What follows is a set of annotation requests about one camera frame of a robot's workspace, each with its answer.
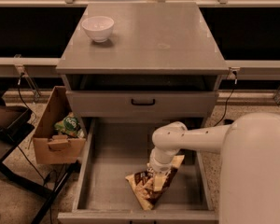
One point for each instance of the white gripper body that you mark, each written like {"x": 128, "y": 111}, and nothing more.
{"x": 160, "y": 166}

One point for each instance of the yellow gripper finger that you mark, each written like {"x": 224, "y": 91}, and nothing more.
{"x": 158, "y": 181}

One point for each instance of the brown chip bag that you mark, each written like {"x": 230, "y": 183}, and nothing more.
{"x": 142, "y": 183}

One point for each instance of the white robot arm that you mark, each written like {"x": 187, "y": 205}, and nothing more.
{"x": 249, "y": 149}

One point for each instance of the open grey middle drawer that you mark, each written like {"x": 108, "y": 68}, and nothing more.
{"x": 104, "y": 196}

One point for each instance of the green snack bag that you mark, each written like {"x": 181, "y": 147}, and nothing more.
{"x": 70, "y": 126}

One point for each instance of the closed grey top drawer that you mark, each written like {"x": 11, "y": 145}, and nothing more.
{"x": 142, "y": 104}

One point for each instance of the grey drawer cabinet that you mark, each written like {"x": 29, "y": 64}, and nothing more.
{"x": 153, "y": 47}

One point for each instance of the cardboard box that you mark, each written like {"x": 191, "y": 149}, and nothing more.
{"x": 52, "y": 147}

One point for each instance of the white ceramic bowl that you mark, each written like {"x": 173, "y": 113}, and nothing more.
{"x": 98, "y": 28}

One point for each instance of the black cart with tray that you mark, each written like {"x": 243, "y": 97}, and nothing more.
{"x": 15, "y": 129}

